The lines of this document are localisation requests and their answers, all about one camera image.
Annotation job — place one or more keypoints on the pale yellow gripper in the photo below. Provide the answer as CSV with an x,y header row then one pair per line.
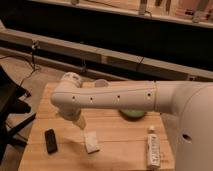
x,y
81,122

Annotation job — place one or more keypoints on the black eraser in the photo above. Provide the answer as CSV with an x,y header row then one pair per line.
x,y
50,139

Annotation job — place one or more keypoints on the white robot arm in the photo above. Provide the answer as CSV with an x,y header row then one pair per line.
x,y
190,101

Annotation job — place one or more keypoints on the white sponge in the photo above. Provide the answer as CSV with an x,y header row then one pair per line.
x,y
91,142

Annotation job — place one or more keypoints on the white plastic cup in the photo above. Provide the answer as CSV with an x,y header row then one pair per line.
x,y
101,83

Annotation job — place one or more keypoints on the green bowl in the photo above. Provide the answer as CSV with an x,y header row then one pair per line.
x,y
133,114

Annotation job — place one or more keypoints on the white tube bottle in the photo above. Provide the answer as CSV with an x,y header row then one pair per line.
x,y
153,149

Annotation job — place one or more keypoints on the black chair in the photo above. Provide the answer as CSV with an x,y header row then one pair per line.
x,y
10,93

